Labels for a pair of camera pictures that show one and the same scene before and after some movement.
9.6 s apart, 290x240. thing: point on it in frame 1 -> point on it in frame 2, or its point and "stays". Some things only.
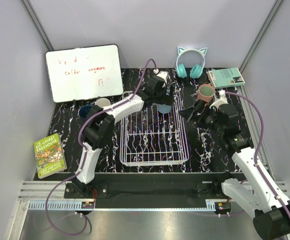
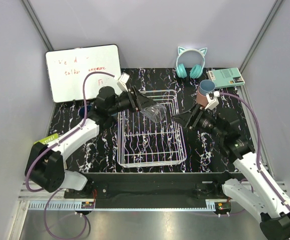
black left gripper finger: x=171 y=99 -> x=138 y=101
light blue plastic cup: x=164 y=108 -> x=206 y=86
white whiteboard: x=84 y=72 stays
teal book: x=225 y=77 stays
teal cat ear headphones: x=196 y=71 stays
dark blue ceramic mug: x=84 y=110 stays
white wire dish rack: x=150 y=137 stays
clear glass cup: x=137 y=114 -> x=156 y=112
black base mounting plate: x=152 y=189 stays
